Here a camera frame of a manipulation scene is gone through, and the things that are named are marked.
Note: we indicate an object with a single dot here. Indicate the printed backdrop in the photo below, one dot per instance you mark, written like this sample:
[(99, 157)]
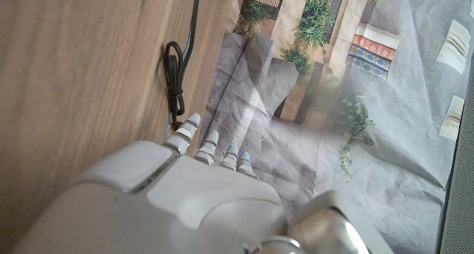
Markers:
[(370, 117)]

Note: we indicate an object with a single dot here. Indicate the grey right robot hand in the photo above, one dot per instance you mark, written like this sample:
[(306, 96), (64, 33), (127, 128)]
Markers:
[(192, 209)]

